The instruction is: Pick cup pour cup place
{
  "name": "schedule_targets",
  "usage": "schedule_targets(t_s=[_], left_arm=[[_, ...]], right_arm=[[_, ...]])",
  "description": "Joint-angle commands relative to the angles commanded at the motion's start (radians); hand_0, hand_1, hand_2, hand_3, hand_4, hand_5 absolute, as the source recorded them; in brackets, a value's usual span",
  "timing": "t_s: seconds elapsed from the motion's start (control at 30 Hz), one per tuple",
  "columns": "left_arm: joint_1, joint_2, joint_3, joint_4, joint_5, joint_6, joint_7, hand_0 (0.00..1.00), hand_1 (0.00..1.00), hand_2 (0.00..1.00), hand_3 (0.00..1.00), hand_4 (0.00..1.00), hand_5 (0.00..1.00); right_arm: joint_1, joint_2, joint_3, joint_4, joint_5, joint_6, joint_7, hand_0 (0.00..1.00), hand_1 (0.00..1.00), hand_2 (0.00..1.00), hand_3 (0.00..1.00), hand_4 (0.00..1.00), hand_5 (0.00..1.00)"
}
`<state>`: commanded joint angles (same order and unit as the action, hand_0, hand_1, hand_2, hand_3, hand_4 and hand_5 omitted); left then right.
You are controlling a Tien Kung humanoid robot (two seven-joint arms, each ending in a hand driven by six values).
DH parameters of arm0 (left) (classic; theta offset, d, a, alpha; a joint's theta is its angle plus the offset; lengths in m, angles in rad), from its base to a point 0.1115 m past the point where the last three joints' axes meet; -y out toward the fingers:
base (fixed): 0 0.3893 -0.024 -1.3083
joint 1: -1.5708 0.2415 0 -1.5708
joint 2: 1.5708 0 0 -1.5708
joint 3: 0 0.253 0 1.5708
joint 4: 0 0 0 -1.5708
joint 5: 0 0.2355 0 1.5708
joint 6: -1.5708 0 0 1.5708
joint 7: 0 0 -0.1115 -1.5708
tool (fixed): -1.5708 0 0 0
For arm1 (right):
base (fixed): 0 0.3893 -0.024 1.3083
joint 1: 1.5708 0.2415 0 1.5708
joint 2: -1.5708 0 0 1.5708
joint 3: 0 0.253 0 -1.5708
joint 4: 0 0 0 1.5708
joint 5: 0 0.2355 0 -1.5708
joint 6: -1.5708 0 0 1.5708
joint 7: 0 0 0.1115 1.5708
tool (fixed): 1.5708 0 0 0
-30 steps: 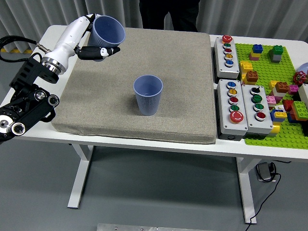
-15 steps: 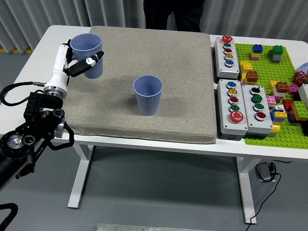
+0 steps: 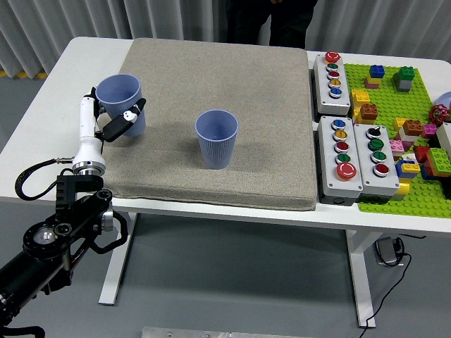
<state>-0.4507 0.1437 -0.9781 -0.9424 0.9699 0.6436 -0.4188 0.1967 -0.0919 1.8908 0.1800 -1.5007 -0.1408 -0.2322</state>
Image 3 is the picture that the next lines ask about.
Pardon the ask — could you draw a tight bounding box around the red building block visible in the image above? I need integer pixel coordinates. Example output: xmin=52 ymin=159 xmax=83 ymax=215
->
xmin=414 ymin=145 xmax=431 ymax=163

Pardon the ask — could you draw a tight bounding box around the brown building block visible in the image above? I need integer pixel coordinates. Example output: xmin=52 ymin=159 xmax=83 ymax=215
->
xmin=359 ymin=104 xmax=380 ymax=124
xmin=402 ymin=119 xmax=425 ymax=137

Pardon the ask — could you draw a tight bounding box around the grey curtain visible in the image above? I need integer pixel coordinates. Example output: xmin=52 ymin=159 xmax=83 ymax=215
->
xmin=0 ymin=0 xmax=451 ymax=80

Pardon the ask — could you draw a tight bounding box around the green building-block baseplate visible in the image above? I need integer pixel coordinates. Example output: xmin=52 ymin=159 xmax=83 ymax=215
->
xmin=343 ymin=63 xmax=451 ymax=220

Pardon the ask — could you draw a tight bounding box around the white box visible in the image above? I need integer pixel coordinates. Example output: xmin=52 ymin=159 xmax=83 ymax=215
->
xmin=435 ymin=122 xmax=451 ymax=159

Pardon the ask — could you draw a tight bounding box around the lilac bowl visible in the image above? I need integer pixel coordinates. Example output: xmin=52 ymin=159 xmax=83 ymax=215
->
xmin=435 ymin=90 xmax=451 ymax=113

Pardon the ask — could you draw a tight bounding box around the blue ribbed plastic cup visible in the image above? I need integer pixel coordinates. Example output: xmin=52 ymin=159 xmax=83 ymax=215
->
xmin=94 ymin=73 xmax=147 ymax=138
xmin=194 ymin=109 xmax=240 ymax=170

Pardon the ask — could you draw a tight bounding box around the green building block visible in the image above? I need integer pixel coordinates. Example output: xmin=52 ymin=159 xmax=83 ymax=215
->
xmin=425 ymin=147 xmax=451 ymax=177

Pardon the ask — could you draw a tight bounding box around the black floor cable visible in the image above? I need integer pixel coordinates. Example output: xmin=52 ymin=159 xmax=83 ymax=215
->
xmin=359 ymin=242 xmax=412 ymax=330

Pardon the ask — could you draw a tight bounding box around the white table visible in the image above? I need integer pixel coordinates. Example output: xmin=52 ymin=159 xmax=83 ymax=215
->
xmin=0 ymin=37 xmax=451 ymax=328

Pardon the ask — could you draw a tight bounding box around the grey five-button control box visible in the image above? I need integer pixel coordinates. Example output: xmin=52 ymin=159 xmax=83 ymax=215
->
xmin=312 ymin=51 xmax=352 ymax=116
xmin=316 ymin=115 xmax=364 ymax=206

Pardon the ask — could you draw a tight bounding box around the yellow black floor tape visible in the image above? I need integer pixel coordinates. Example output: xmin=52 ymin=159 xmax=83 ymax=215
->
xmin=0 ymin=70 xmax=49 ymax=79

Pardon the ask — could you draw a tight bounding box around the white building block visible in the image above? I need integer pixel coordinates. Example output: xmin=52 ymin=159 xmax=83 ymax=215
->
xmin=397 ymin=130 xmax=422 ymax=144

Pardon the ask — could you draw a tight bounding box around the grey-brown cushion mat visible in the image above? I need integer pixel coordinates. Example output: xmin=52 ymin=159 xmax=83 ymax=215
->
xmin=75 ymin=37 xmax=318 ymax=211

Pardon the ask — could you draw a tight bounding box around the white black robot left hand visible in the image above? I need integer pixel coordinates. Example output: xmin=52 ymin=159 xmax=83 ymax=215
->
xmin=72 ymin=87 xmax=147 ymax=169

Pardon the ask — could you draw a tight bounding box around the red valve handwheel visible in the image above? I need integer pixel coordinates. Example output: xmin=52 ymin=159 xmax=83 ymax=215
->
xmin=428 ymin=104 xmax=449 ymax=125

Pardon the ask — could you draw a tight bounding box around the grey power adapter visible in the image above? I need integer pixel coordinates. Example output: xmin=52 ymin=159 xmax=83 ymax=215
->
xmin=373 ymin=236 xmax=404 ymax=267

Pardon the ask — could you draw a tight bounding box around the green grey block stack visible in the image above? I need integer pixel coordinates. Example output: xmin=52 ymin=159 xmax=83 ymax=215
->
xmin=393 ymin=66 xmax=416 ymax=93

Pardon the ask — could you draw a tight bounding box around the grey selector switch control box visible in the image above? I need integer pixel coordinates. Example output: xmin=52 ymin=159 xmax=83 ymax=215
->
xmin=352 ymin=123 xmax=401 ymax=204

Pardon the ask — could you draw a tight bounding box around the blue yellow pink block stack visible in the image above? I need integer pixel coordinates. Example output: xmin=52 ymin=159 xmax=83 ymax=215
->
xmin=364 ymin=65 xmax=386 ymax=89

